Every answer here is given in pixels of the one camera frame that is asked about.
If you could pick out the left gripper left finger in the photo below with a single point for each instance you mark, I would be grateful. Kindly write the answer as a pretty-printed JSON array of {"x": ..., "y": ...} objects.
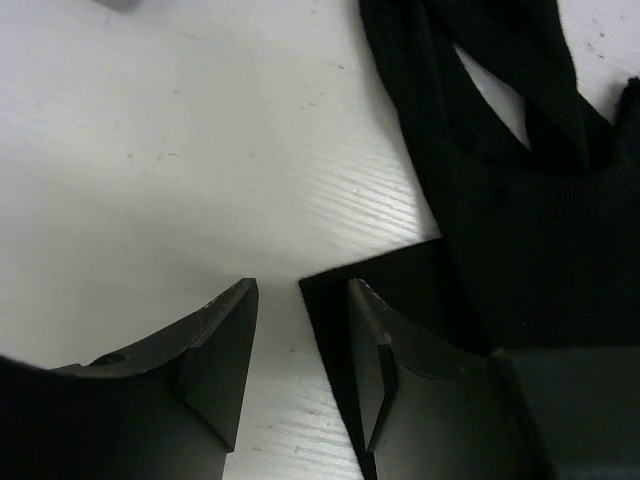
[{"x": 165, "y": 407}]

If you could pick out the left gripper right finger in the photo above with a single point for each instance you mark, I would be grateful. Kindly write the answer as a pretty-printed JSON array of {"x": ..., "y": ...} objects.
[{"x": 430, "y": 410}]

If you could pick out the black tank top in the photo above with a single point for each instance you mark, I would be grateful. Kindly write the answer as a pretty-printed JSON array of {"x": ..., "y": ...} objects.
[{"x": 535, "y": 194}]

